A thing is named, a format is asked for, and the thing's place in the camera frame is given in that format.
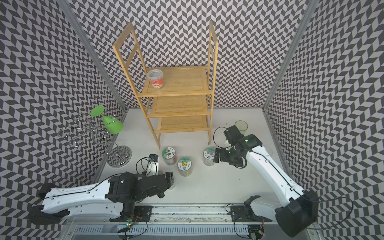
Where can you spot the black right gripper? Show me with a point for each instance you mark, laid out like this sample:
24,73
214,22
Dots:
239,162

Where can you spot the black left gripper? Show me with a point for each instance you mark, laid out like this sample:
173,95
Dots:
168,177

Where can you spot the red tomato seed container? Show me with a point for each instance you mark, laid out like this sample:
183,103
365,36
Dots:
156,78

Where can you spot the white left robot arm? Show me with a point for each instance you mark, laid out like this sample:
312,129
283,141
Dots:
113,198

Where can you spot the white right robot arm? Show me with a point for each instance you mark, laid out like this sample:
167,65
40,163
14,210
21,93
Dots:
296,209

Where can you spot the carrot seed container red label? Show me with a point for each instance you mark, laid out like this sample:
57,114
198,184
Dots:
169,156

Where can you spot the sunflower seed container yellow label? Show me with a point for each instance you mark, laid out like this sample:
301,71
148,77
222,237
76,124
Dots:
185,167

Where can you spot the wooden three-tier shelf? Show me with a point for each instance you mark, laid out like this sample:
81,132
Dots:
185,103

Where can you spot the green translucent plastic cup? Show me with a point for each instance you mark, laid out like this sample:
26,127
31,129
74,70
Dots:
242,126

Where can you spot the green plastic wine glass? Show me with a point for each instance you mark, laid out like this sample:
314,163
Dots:
112,124

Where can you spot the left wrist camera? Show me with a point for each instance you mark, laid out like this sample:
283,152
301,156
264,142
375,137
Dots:
153,165

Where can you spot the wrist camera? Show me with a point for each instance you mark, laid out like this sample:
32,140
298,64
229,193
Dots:
234,137
153,165

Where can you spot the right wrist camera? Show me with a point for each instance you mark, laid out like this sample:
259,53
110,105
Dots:
234,137

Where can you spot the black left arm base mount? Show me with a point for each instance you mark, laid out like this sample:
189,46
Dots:
131,213

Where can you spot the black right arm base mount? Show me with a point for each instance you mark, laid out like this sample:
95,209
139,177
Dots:
244,213

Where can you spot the right aluminium corner post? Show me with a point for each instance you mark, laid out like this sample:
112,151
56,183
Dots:
309,12

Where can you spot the aluminium corner post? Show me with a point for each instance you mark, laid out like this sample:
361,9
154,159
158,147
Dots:
69,14
309,12

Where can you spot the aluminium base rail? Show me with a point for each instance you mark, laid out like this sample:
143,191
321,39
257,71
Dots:
174,221

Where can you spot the chrome wire glass rack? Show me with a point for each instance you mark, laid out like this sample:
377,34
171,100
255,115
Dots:
117,157

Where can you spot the left aluminium corner post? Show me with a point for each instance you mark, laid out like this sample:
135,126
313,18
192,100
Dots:
69,14

